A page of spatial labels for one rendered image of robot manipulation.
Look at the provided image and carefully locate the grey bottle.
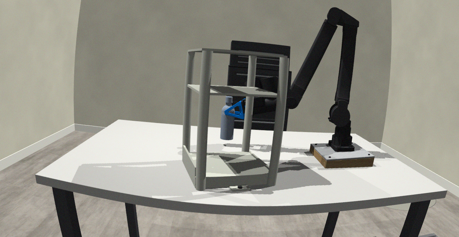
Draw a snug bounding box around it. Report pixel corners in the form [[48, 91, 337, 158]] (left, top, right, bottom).
[[220, 96, 235, 140]]

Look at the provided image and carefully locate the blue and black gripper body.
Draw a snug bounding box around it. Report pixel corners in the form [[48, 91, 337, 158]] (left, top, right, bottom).
[[241, 99, 267, 116]]

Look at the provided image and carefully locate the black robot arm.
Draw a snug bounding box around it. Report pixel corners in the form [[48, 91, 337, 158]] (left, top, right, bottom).
[[253, 7, 359, 152]]

